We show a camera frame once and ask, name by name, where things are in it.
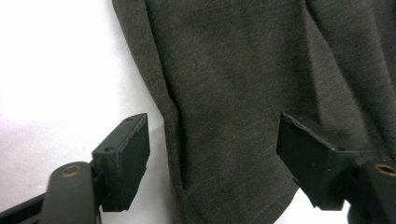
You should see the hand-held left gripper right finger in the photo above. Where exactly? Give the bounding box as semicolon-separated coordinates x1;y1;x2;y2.
276;112;362;211

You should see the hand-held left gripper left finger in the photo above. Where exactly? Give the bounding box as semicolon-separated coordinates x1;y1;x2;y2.
92;112;151;213

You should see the dark pleated skirt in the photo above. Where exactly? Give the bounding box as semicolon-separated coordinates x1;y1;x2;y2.
111;0;396;224

